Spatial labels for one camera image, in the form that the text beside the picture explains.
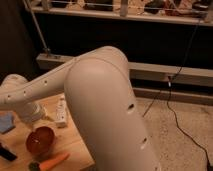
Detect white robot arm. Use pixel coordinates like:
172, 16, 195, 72
0, 46, 161, 171

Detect black marker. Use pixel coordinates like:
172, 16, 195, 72
0, 143, 17, 161

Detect upper wooden shelf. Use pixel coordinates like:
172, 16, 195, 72
22, 0, 213, 28

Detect orange bowl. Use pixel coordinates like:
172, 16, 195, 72
26, 126, 55, 156

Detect metal pole stand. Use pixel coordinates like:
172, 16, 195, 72
24, 0, 62, 60

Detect blue cloth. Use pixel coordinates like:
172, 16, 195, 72
0, 113, 15, 134

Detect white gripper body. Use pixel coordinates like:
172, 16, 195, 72
14, 102, 45, 124

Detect black cable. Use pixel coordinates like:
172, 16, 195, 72
142, 19, 213, 168

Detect toy carrot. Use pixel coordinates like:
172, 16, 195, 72
28, 152, 70, 171

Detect wooden table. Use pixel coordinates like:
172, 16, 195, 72
0, 93, 96, 171

